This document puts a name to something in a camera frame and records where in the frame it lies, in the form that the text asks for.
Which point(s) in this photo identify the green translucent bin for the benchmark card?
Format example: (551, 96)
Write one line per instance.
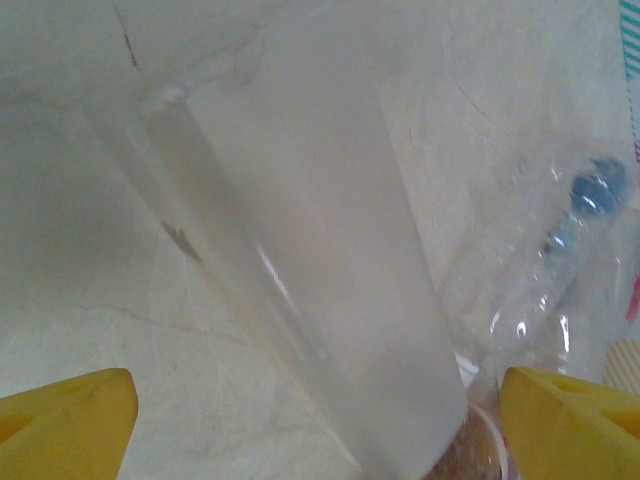
(300, 225)

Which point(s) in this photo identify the blue label blue cap bottle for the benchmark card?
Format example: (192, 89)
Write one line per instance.
(595, 190)

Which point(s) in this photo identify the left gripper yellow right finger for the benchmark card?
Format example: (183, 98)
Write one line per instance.
(575, 435)

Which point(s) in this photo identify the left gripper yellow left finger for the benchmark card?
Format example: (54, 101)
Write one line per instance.
(60, 430)

